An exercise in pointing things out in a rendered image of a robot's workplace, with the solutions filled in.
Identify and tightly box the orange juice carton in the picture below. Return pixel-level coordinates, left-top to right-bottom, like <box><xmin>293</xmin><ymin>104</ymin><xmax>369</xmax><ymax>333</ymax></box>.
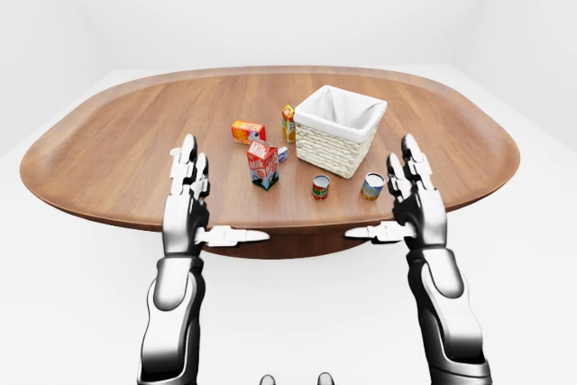
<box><xmin>281</xmin><ymin>103</ymin><xmax>298</xmax><ymax>144</ymax></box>

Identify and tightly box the woven basket with white liner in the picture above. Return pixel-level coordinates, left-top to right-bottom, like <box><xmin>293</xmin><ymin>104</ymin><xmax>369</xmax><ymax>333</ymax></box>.
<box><xmin>293</xmin><ymin>84</ymin><xmax>389</xmax><ymax>179</ymax></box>

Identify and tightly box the red tomato sauce tin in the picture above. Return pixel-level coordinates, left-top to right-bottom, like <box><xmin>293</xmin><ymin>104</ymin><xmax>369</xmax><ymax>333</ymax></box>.
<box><xmin>311</xmin><ymin>174</ymin><xmax>331</xmax><ymax>202</ymax></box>

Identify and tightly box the red and white milk carton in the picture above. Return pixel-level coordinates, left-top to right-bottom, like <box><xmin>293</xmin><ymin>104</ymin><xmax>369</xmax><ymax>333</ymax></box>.
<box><xmin>246</xmin><ymin>139</ymin><xmax>280</xmax><ymax>192</ymax></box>

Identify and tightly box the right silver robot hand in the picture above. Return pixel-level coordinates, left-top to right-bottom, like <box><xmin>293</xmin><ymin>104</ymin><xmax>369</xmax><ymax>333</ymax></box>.
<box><xmin>344</xmin><ymin>133</ymin><xmax>449</xmax><ymax>252</ymax></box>

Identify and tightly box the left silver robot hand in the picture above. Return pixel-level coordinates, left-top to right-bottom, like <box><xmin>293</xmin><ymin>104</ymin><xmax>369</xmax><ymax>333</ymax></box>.
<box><xmin>161</xmin><ymin>133</ymin><xmax>271</xmax><ymax>258</ymax></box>

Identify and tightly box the orange butter box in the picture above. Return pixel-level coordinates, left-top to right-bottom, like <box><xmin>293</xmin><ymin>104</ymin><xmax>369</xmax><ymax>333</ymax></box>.
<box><xmin>231</xmin><ymin>119</ymin><xmax>267</xmax><ymax>145</ymax></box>

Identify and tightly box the blue and yellow tin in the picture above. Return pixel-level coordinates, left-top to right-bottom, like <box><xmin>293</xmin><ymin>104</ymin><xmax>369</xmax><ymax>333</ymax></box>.
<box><xmin>361</xmin><ymin>171</ymin><xmax>386</xmax><ymax>202</ymax></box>

